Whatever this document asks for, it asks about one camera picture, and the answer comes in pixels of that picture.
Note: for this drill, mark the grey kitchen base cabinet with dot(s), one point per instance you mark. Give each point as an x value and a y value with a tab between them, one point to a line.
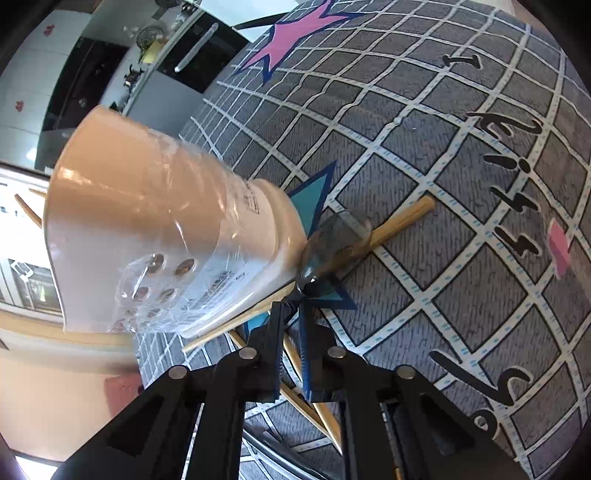
157	101

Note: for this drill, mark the black built-in oven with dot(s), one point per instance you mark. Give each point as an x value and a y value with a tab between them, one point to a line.
207	60

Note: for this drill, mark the black range hood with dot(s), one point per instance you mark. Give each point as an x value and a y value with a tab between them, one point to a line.
78	78

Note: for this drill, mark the grey checked tablecloth with stars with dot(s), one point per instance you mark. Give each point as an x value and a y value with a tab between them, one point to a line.
415	115

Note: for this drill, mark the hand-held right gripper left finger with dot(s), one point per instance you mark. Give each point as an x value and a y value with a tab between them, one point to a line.
279	355

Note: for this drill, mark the beige utensil holder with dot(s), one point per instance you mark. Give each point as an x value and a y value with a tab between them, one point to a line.
138	184

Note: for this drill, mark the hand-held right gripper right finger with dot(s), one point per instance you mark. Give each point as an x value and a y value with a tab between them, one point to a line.
307	364

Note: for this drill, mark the white refrigerator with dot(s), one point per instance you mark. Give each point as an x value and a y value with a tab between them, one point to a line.
240	11

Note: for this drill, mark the white wall cabinets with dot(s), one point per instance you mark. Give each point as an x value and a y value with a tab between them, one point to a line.
27	69

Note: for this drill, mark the metal spoon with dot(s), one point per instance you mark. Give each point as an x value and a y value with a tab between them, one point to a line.
332	249

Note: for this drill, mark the wooden chopstick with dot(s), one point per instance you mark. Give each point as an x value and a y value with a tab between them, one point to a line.
39	192
330	429
27	210
300	401
277	295
406	217

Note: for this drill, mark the sliding glass door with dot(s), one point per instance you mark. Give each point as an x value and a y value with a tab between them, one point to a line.
27	286

